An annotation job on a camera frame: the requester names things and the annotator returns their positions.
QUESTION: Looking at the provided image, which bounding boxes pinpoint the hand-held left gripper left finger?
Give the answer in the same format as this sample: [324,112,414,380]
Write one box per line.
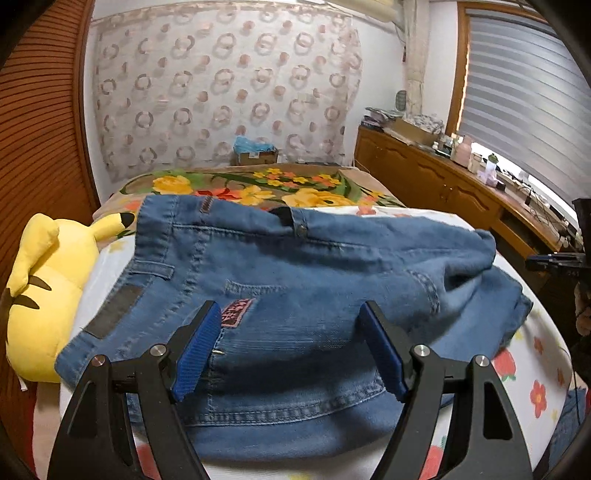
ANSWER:
[46,300,223,480]

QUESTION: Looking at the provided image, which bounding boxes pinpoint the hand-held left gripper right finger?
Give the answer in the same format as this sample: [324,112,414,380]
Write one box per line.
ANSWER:
[358,300,536,480]

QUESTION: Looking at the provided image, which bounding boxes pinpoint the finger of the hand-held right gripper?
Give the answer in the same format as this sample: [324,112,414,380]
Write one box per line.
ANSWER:
[525,251,585,278]

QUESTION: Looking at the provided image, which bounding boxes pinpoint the blue denim pants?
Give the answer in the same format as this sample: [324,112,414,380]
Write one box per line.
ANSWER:
[54,194,534,460]

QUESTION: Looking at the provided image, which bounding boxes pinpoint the person's right hand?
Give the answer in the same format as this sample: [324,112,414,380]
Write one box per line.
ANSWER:
[575,281,591,335]

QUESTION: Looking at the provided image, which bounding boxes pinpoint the white strawberry print blanket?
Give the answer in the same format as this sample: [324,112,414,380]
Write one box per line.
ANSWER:
[60,203,575,480]

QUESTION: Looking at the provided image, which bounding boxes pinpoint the pink bottle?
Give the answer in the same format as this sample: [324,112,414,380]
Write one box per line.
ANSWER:
[455,135,474,167]

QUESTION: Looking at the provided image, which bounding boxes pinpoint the grey window blind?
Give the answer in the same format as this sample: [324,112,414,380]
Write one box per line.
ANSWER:
[459,14,591,204]

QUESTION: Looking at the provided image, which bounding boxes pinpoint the yellow plush toy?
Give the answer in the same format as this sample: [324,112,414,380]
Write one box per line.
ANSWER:
[0,213,137,384]

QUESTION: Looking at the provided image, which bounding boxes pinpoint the person's leg in jeans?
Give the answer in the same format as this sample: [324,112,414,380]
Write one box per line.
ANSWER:
[549,387,589,462]

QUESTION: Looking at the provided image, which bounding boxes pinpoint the wooden sideboard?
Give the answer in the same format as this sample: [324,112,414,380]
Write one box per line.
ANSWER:
[353,124,583,264]

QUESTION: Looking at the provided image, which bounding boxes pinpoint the yellow flower print blanket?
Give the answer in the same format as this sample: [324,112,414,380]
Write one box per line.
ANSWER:
[92,166,407,232]

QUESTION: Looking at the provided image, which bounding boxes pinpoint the open cardboard box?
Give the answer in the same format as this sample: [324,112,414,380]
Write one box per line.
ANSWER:
[390,117,439,146]

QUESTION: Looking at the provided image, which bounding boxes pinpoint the small cardboard box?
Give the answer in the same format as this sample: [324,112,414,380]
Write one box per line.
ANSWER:
[231,148,280,167]

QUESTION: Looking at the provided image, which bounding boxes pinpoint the cream curtain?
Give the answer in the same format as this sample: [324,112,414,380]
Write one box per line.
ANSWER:
[405,0,439,118]

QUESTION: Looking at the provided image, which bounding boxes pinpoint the patterned upholstered headboard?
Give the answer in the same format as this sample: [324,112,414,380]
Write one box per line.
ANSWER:
[92,4,363,183]

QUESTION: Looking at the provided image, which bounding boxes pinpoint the wooden louvered wardrobe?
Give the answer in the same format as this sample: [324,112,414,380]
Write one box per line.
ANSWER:
[0,0,100,324]

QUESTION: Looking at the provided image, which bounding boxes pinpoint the wooden window frame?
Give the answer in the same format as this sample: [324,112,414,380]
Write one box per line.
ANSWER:
[444,0,472,136]

